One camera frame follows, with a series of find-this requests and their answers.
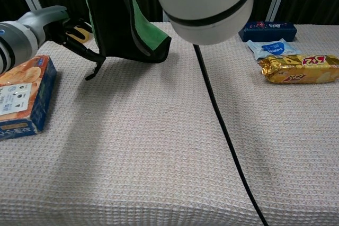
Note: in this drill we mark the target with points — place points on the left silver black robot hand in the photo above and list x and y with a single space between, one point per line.
42 19

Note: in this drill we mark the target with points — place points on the beige waffle tablecloth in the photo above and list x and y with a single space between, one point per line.
132 144

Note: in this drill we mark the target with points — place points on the white blue wet wipes pack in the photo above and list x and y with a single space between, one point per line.
272 48

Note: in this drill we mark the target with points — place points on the gold snack package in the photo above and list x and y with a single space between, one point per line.
299 68

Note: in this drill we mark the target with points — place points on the orange blue biscuit box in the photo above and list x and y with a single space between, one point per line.
23 91

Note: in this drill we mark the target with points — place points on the yellow packing tape roll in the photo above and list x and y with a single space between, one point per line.
82 37

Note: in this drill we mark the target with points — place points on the green microfibre cloth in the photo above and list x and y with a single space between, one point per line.
114 25

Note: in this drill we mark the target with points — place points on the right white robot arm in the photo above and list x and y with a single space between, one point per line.
206 1

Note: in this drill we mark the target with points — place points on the dark blue rectangular box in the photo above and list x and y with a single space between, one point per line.
267 31

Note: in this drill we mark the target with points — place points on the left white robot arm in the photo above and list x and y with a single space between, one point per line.
16 43

